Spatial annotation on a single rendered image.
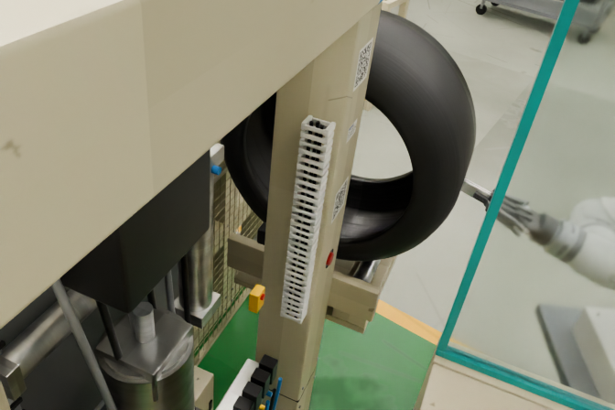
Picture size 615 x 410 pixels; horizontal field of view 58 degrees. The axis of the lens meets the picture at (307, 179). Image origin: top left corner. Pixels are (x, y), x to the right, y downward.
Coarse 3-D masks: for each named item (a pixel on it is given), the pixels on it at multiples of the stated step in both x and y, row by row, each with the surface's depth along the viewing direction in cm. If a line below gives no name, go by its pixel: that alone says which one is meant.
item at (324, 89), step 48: (336, 48) 88; (288, 96) 96; (336, 96) 92; (288, 144) 101; (336, 144) 97; (288, 192) 107; (336, 192) 106; (336, 240) 121; (288, 336) 129; (288, 384) 138
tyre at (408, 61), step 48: (384, 48) 111; (432, 48) 122; (384, 96) 111; (432, 96) 111; (240, 144) 131; (432, 144) 112; (240, 192) 140; (384, 192) 157; (432, 192) 118; (384, 240) 129
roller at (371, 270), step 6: (360, 264) 141; (366, 264) 140; (372, 264) 141; (378, 264) 144; (360, 270) 138; (366, 270) 138; (372, 270) 140; (354, 276) 137; (360, 276) 136; (366, 276) 137; (372, 276) 140
